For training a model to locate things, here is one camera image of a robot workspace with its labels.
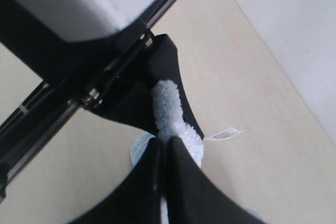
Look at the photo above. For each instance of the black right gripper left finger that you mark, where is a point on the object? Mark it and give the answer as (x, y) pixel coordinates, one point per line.
(138, 198)

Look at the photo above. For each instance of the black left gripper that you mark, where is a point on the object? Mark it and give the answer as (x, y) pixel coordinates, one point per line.
(77, 48)

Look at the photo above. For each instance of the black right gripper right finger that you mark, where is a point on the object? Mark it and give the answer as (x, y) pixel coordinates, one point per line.
(191, 196)

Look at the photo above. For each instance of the light blue fluffy towel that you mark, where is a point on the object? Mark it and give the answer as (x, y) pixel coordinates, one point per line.
(169, 120)

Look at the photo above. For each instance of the white towel care label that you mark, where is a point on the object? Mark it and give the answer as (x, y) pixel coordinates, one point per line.
(224, 135)

